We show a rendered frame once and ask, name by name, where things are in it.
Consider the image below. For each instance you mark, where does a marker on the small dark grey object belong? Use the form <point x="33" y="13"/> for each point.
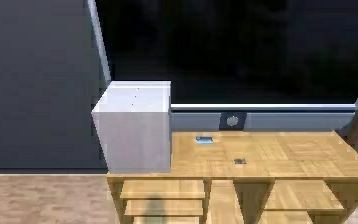
<point x="240" y="161"/>

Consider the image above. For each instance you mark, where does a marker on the small blue flat object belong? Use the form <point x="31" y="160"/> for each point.
<point x="204" y="140"/>

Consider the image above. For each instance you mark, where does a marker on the wooden desk with shelves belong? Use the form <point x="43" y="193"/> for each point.
<point x="287" y="156"/>

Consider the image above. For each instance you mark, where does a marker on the dark window with white frame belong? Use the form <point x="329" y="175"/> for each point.
<point x="233" y="50"/>

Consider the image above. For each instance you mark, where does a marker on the white box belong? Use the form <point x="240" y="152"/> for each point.
<point x="133" y="133"/>

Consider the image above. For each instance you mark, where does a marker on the black square with grey disc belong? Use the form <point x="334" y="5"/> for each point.
<point x="232" y="121"/>

